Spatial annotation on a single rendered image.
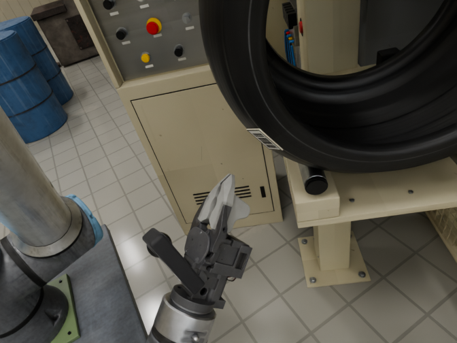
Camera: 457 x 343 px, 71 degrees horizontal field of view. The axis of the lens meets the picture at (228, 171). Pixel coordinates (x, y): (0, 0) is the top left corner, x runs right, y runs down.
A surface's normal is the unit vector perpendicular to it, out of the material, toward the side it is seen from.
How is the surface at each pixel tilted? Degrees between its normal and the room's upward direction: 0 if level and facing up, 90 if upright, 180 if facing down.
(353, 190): 0
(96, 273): 0
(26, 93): 90
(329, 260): 90
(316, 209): 90
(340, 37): 90
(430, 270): 0
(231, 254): 70
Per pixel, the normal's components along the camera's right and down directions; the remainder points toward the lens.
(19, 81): 0.77, 0.26
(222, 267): 0.50, 0.13
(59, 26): 0.38, 0.53
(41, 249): 0.21, 0.27
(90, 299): -0.21, -0.75
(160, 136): 0.00, 0.65
